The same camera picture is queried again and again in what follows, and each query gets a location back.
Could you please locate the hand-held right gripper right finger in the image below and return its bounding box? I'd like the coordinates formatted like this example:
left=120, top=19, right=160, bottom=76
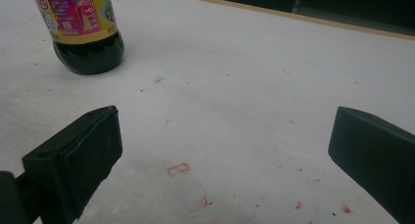
left=327, top=106, right=415, bottom=224

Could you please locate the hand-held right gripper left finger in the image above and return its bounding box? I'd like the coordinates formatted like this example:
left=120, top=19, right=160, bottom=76
left=21, top=105, right=123, bottom=224

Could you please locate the dark bottle with yellow label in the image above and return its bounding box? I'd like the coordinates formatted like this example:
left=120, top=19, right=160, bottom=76
left=29, top=0, right=125, bottom=76

